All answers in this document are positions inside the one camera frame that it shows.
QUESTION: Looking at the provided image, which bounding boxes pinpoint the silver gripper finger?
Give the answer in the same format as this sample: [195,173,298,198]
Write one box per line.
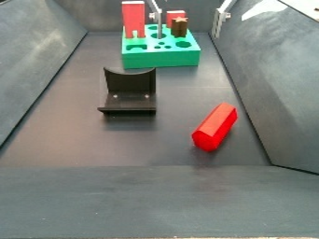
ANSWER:
[213,0,237,38]
[146,0,162,39]

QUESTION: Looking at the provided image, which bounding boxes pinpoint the red hexagon prism block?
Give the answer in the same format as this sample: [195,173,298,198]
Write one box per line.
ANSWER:
[193,103,238,151]

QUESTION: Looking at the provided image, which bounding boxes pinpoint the green foam shape board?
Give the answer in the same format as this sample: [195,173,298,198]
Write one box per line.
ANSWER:
[122,24,201,69]

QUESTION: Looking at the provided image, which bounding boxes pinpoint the short red rounded block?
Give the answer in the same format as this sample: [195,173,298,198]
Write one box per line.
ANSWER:
[166,10,186,28]

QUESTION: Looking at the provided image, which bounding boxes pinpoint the tall red arch block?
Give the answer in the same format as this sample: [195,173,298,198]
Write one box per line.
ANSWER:
[122,0,146,38]

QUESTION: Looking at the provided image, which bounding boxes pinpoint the brown star block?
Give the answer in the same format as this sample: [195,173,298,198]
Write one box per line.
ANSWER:
[171,17,189,37]

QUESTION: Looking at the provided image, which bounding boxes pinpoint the black curved cradle stand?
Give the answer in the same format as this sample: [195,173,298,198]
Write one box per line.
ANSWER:
[98,68,158,114]

